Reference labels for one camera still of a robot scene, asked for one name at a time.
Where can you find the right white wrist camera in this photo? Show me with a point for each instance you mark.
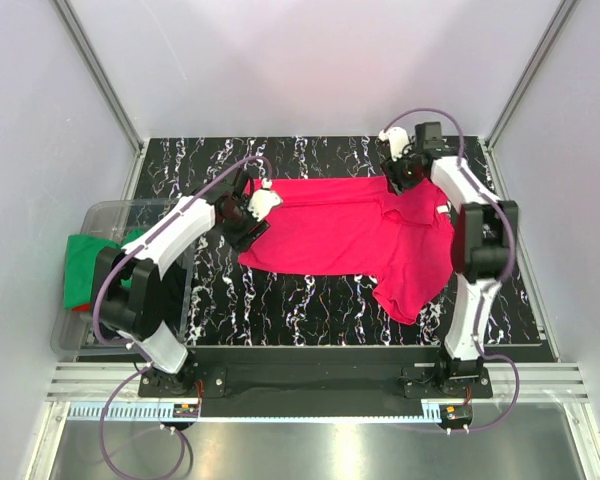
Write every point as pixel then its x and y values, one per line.
pixel 398 140

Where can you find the pink t shirt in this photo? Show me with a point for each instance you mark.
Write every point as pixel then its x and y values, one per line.
pixel 351 226

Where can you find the left aluminium frame post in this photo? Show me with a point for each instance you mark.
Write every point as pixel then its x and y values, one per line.
pixel 90 59

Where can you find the white slotted cable duct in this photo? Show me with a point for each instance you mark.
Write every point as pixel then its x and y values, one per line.
pixel 178 412

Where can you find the aluminium frame post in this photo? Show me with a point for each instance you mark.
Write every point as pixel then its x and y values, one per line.
pixel 90 59
pixel 557 23

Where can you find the right aluminium frame post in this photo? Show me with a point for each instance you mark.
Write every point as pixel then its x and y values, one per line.
pixel 557 23

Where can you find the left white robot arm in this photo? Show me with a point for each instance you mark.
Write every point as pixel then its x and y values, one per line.
pixel 169 360

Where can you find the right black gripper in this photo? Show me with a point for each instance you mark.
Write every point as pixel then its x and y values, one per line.
pixel 391 169

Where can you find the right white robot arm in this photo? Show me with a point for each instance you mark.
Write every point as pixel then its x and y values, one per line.
pixel 483 247

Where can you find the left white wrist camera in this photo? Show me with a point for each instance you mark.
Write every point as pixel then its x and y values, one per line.
pixel 264 200

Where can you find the red t shirt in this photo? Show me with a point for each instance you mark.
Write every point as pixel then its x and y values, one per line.
pixel 86 307

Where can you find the aluminium front rail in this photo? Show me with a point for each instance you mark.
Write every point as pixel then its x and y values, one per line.
pixel 536 381

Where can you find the green t shirt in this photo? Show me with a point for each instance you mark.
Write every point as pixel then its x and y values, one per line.
pixel 80 260

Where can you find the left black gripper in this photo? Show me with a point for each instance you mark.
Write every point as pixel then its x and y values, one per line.
pixel 254 230

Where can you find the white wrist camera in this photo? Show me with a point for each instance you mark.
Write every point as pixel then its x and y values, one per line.
pixel 264 200
pixel 398 140

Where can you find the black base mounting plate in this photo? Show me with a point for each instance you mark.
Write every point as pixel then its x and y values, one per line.
pixel 415 359

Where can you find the black t shirt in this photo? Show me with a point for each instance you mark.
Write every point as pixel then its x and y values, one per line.
pixel 172 305

